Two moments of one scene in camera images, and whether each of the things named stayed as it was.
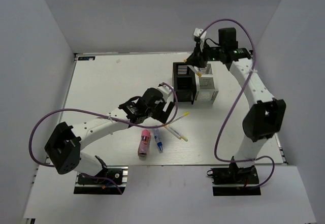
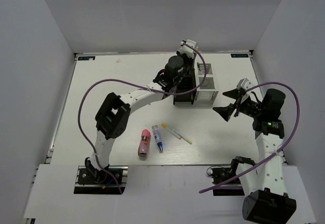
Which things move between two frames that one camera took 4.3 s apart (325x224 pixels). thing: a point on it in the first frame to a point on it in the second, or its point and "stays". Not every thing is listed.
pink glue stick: [143, 146] stays
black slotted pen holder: [185, 82] stays
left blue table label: [92, 58] stays
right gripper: [195, 59] to [226, 112]
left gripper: [162, 116] to [191, 61]
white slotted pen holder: [205, 87] stays
